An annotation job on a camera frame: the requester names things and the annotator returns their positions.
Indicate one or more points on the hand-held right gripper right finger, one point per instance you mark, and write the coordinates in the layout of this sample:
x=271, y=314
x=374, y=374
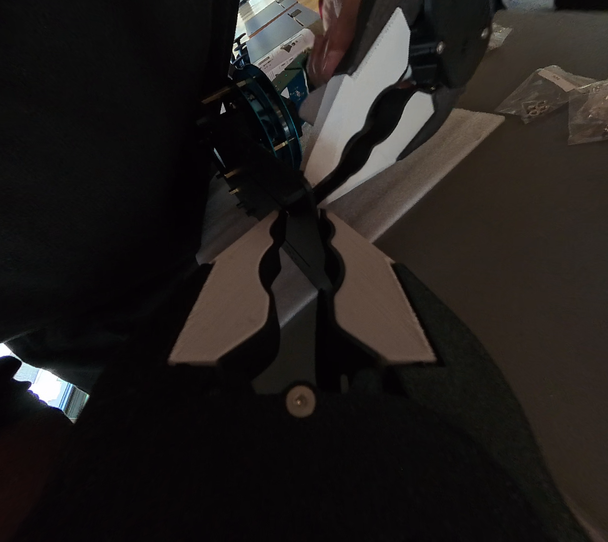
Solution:
x=380, y=314

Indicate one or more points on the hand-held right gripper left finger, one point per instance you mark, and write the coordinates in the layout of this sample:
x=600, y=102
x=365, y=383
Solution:
x=228, y=314

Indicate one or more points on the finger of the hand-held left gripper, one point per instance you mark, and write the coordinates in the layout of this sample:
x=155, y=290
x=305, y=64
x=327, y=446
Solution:
x=408, y=124
x=361, y=86

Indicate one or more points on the blue hobby robot arm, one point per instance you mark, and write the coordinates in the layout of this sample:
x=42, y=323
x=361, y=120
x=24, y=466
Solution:
x=261, y=162

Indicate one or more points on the white foam sheet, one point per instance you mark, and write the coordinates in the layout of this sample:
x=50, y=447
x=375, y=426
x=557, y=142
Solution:
x=451, y=138

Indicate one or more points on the small clear parts bag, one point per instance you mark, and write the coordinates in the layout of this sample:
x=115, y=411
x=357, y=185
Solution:
x=589, y=119
x=536, y=95
x=498, y=36

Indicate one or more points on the printed instruction manual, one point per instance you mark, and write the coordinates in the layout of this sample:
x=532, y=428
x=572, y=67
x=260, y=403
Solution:
x=285, y=48

